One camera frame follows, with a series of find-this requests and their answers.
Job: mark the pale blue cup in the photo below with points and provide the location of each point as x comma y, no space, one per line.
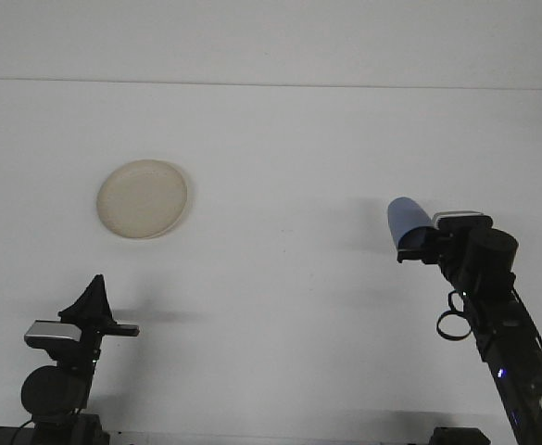
405,215

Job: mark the pale round plate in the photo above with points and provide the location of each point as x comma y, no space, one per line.
141,199

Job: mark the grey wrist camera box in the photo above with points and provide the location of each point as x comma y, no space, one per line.
458,215
50,331

